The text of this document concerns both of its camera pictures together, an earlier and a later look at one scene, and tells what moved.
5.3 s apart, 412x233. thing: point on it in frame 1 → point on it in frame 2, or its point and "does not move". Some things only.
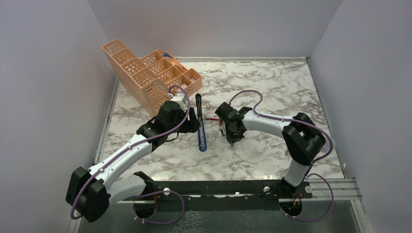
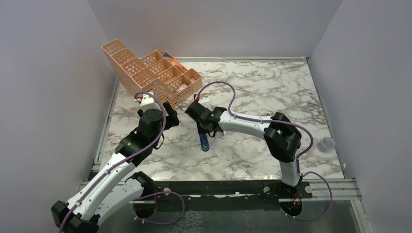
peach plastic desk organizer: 150,77 does not move
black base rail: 229,195 does not move
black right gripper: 234,138 → 201,130
